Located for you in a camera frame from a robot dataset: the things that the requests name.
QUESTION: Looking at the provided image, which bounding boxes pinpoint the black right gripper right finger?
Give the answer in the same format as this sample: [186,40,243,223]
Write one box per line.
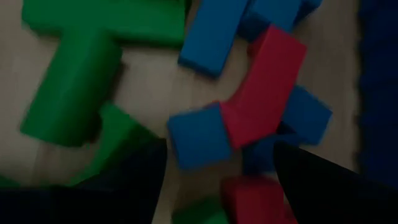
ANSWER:
[273,141,398,224]

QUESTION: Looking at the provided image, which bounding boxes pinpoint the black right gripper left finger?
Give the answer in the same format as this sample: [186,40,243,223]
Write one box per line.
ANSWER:
[0,138,169,224]

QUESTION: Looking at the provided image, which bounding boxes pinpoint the large blue plastic bin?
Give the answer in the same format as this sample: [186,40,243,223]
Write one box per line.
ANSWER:
[357,0,398,187]

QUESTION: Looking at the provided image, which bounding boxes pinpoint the red foam block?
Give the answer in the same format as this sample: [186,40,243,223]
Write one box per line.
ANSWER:
[219,25,308,150]
[220,175,299,224]

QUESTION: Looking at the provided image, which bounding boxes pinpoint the green foam cylinder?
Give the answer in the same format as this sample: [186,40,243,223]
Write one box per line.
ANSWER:
[20,30,124,147]

